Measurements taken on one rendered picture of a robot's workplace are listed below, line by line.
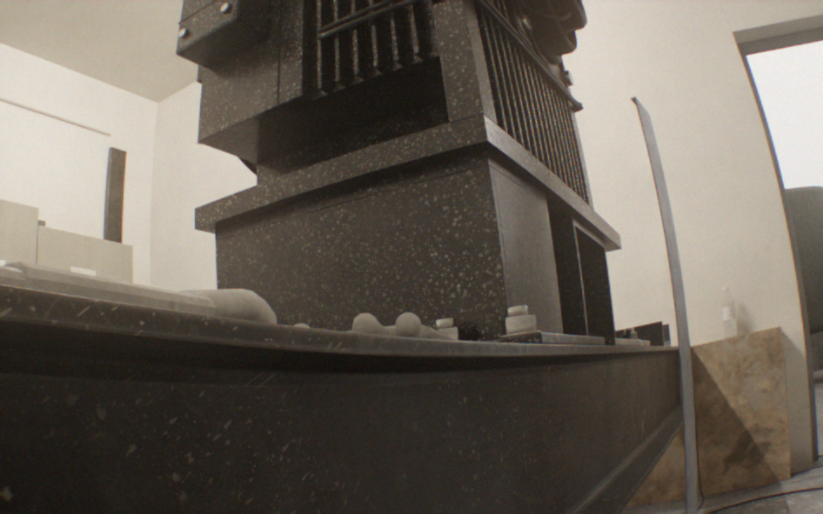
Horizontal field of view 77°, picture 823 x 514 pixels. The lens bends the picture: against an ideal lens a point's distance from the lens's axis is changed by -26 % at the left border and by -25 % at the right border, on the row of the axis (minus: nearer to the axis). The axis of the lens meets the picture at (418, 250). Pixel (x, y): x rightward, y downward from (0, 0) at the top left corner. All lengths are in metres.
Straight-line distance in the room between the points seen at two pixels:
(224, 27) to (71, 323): 0.73
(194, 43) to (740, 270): 2.36
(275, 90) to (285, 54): 0.05
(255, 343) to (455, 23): 0.55
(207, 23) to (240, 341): 0.71
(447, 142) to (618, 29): 2.55
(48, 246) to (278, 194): 3.10
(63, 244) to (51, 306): 3.69
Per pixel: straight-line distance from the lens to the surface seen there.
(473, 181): 0.70
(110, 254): 4.09
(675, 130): 2.95
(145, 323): 0.22
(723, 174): 2.88
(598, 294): 1.22
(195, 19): 0.96
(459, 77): 0.72
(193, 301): 0.27
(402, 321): 0.38
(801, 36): 3.33
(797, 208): 7.10
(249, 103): 0.90
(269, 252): 0.84
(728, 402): 2.67
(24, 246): 3.75
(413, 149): 0.72
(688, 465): 1.05
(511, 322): 0.62
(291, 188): 0.80
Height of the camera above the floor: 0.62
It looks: 13 degrees up
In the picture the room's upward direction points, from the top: 6 degrees counter-clockwise
